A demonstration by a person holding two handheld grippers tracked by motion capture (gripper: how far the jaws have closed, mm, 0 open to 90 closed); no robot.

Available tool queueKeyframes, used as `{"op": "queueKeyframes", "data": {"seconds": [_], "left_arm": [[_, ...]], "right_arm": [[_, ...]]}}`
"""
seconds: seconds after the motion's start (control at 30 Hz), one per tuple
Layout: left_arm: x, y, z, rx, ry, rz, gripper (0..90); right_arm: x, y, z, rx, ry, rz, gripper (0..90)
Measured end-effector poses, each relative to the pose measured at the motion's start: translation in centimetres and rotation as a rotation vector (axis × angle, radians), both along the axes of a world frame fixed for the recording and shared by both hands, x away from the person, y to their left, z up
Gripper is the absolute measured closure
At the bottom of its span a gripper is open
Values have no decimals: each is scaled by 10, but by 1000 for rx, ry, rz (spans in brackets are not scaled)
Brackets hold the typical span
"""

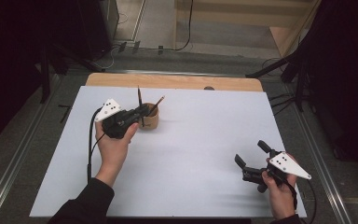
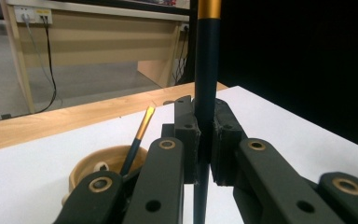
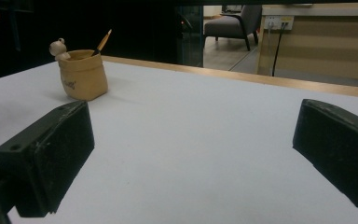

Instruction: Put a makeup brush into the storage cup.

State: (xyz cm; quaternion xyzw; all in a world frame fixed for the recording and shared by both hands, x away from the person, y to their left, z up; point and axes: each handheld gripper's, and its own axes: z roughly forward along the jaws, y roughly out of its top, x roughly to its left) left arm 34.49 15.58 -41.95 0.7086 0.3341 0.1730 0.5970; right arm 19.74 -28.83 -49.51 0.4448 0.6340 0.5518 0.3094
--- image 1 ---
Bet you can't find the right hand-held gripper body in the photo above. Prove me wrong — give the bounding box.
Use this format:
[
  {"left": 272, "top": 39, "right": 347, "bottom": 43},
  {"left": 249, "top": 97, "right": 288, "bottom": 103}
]
[{"left": 241, "top": 148, "right": 312, "bottom": 194}]

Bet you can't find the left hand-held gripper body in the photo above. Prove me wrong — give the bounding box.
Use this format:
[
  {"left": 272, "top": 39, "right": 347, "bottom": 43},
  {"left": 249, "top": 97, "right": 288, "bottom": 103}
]
[{"left": 93, "top": 98, "right": 140, "bottom": 140}]

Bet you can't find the tan pen holder with bear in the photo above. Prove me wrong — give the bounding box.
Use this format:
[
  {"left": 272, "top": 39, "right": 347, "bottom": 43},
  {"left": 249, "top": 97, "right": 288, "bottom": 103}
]
[{"left": 138, "top": 102, "right": 160, "bottom": 130}]

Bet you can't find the dark paintbrush with gold ferrule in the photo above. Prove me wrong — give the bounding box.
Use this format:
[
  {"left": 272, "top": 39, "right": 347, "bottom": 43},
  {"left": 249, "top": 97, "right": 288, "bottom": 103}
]
[
  {"left": 148, "top": 95, "right": 166, "bottom": 117},
  {"left": 136, "top": 86, "right": 145, "bottom": 128}
]

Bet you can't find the person's left hand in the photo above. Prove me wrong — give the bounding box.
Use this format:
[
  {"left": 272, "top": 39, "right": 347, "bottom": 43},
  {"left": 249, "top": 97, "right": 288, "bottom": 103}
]
[{"left": 94, "top": 120, "right": 140, "bottom": 189}]

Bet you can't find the person's right hand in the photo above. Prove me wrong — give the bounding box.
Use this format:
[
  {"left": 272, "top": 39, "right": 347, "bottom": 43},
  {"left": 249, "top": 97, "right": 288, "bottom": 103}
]
[{"left": 260, "top": 170, "right": 298, "bottom": 221}]

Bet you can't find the wooden table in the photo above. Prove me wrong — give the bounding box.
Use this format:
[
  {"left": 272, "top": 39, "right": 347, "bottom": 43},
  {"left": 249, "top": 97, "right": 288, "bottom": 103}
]
[{"left": 85, "top": 72, "right": 264, "bottom": 92}]

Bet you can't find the white board sheet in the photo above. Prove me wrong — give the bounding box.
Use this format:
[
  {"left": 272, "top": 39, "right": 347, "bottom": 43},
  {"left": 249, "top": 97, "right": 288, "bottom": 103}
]
[{"left": 29, "top": 85, "right": 308, "bottom": 218}]

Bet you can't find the black tripod stand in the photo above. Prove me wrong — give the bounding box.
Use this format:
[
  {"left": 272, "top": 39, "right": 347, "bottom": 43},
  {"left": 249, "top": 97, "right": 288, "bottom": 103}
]
[
  {"left": 245, "top": 52, "right": 312, "bottom": 114},
  {"left": 39, "top": 43, "right": 106, "bottom": 105}
]

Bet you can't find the black curtain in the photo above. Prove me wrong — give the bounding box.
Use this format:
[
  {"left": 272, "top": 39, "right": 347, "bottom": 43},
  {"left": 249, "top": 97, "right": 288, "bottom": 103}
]
[
  {"left": 292, "top": 0, "right": 358, "bottom": 176},
  {"left": 0, "top": 0, "right": 87, "bottom": 152}
]

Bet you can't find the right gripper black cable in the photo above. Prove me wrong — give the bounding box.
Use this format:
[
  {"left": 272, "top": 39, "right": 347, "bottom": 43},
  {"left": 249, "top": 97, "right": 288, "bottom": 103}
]
[{"left": 293, "top": 178, "right": 319, "bottom": 224}]

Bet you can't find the white floor cable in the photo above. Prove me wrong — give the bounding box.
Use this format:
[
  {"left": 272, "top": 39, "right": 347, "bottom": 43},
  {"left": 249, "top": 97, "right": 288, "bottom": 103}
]
[{"left": 101, "top": 43, "right": 129, "bottom": 71}]

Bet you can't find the black hanging cable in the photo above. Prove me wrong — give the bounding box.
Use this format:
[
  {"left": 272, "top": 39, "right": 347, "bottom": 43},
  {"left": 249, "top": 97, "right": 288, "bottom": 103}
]
[{"left": 167, "top": 0, "right": 196, "bottom": 52}]

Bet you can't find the wooden frame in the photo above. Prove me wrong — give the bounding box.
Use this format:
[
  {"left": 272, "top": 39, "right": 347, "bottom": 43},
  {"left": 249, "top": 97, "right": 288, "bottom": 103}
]
[{"left": 172, "top": 0, "right": 322, "bottom": 58}]

